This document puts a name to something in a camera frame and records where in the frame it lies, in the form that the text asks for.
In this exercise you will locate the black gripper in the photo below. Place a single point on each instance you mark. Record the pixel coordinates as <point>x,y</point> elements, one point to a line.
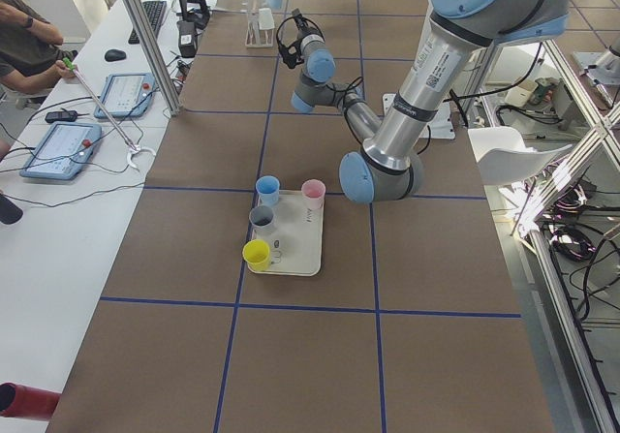
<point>302,30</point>

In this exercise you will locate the pink plastic cup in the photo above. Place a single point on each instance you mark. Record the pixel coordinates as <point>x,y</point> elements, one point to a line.
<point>313,192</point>

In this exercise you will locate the blue plastic cup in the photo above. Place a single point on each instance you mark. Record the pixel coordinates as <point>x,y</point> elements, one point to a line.
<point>268,189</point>
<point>274,5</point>

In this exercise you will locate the white plastic cup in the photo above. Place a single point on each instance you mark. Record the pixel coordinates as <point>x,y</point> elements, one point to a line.
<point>266,19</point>

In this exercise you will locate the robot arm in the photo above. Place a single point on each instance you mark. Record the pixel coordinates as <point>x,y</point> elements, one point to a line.
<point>386,167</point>

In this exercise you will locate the grey plastic cup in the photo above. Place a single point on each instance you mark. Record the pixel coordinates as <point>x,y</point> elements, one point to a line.
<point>262,220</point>

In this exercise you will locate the yellow plastic cup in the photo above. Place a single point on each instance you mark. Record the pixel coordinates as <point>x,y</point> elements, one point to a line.
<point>256,254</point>

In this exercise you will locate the black power box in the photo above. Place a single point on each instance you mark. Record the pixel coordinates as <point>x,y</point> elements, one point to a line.
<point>187,38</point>

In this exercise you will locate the black keyboard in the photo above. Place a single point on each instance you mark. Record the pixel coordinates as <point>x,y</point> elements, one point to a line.
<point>155,12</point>

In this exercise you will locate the far blue teach pendant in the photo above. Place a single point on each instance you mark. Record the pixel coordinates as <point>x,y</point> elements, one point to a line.
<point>128,95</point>

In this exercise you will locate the blue teach pendant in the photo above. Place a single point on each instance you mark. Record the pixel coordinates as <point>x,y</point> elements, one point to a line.
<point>63,151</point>
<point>128,95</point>

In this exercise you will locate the black computer mouse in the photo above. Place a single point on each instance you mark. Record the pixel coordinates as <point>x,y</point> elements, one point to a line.
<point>113,55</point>

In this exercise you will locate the cream plastic tray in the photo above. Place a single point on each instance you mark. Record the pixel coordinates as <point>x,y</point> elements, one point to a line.
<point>296,243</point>

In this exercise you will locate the white chair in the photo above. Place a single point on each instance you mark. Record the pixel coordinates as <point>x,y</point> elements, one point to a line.
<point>503,158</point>

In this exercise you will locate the black handheld remote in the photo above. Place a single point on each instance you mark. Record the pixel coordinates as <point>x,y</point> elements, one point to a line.
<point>61,116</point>

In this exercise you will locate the seated person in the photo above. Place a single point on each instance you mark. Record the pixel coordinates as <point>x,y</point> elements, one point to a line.
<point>32,57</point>

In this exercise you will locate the near blue teach pendant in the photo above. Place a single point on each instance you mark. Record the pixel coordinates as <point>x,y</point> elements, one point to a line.
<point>63,151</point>

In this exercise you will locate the red cylinder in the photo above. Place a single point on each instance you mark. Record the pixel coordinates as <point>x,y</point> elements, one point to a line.
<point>19,401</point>

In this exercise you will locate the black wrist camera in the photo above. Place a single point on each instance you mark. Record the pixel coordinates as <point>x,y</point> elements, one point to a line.
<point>291,54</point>

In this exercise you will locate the white wire cup rack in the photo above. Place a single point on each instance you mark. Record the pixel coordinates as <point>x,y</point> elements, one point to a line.
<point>254,37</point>

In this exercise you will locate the aluminium frame post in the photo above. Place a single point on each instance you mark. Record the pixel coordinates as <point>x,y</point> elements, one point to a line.
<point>153,55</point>

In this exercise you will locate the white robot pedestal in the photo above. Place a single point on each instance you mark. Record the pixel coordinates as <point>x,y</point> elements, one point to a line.
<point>440,58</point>

